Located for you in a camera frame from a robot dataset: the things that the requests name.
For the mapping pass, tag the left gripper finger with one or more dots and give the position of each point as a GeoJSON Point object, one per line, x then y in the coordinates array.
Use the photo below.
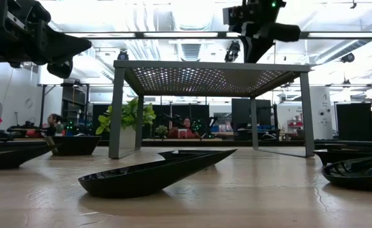
{"type": "Point", "coordinates": [65, 55]}
{"type": "Point", "coordinates": [62, 39]}

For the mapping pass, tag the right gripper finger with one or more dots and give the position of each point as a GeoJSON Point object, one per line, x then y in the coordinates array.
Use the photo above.
{"type": "Point", "coordinates": [248, 47]}
{"type": "Point", "coordinates": [261, 47]}

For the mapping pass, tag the black wavy square plate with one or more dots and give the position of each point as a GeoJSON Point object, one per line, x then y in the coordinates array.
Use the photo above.
{"type": "Point", "coordinates": [356, 177]}
{"type": "Point", "coordinates": [78, 147]}

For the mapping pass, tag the black teardrop plate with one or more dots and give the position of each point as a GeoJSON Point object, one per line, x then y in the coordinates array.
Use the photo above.
{"type": "Point", "coordinates": [135, 183]}
{"type": "Point", "coordinates": [2, 161]}

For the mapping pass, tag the small black square plate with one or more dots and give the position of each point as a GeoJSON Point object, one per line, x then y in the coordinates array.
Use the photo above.
{"type": "Point", "coordinates": [331, 156]}
{"type": "Point", "coordinates": [173, 154]}

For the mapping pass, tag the grey perforated metal shelf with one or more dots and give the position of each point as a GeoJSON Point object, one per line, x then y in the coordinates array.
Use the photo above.
{"type": "Point", "coordinates": [204, 65]}

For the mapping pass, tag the black metal rack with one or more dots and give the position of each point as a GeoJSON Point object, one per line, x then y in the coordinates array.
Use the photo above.
{"type": "Point", "coordinates": [74, 107]}

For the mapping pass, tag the black ceiling spotlight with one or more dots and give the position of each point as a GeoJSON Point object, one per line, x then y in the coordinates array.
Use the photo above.
{"type": "Point", "coordinates": [123, 56]}
{"type": "Point", "coordinates": [348, 58]}

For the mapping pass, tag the black monitor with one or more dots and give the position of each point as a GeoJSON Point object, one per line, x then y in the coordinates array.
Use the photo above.
{"type": "Point", "coordinates": [246, 114]}

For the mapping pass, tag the person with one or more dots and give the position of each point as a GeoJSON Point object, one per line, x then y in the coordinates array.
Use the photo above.
{"type": "Point", "coordinates": [187, 123]}
{"type": "Point", "coordinates": [53, 122]}

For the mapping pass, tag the black partition panel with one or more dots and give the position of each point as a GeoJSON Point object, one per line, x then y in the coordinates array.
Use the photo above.
{"type": "Point", "coordinates": [201, 111]}
{"type": "Point", "coordinates": [353, 122]}

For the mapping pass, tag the green potted plant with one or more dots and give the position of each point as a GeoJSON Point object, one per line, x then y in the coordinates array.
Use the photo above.
{"type": "Point", "coordinates": [128, 114]}

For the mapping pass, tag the white round column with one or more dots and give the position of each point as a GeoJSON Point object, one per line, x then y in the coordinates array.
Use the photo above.
{"type": "Point", "coordinates": [322, 126]}

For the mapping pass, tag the small green plant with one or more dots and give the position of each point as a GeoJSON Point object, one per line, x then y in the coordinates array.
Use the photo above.
{"type": "Point", "coordinates": [162, 130]}

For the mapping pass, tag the black rig camera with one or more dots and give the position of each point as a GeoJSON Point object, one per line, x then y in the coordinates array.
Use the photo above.
{"type": "Point", "coordinates": [233, 50]}

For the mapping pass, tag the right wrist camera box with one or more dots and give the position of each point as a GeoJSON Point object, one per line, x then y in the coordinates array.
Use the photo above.
{"type": "Point", "coordinates": [233, 16]}

